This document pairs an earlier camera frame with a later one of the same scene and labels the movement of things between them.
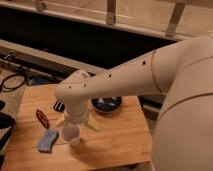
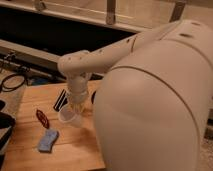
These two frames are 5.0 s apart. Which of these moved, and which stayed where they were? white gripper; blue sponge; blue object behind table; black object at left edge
Moved: white gripper
Stayed: blue sponge; black object at left edge; blue object behind table
